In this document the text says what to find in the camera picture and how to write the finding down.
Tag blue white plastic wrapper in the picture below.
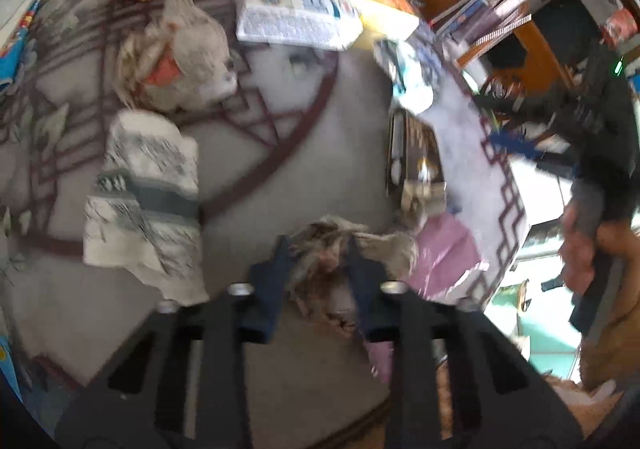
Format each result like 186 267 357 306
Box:
373 39 440 116

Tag crumpled brown paper wad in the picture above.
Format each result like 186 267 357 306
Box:
113 0 238 114

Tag dark snack box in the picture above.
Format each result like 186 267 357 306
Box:
385 108 447 216

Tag brown paper ball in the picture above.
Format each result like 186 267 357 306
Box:
286 215 419 337

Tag patterned table cloth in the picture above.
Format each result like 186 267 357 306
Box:
0 0 532 430

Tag crumpled newspaper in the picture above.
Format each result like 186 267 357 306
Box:
82 110 208 306

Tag white milk carton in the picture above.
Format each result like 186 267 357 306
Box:
236 0 363 52

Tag right hand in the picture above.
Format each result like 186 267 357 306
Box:
560 202 639 306

